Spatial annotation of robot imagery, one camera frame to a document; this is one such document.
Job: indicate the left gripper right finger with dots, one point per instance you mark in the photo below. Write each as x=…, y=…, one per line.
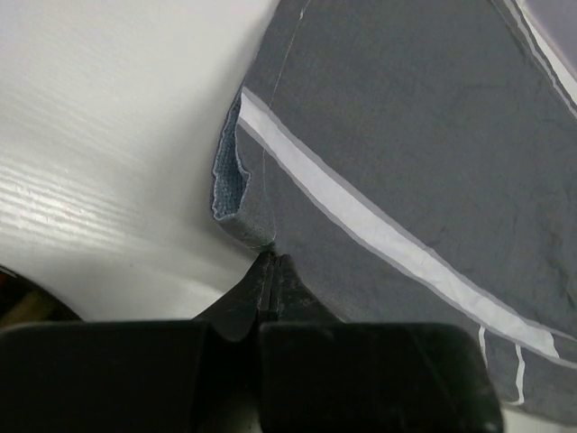
x=322, y=375

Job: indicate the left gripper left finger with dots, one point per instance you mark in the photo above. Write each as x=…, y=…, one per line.
x=134, y=376

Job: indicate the grey striped cloth napkin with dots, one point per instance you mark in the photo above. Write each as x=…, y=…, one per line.
x=417, y=161

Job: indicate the black rimmed dinner plate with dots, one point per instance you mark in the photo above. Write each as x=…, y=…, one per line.
x=25, y=302

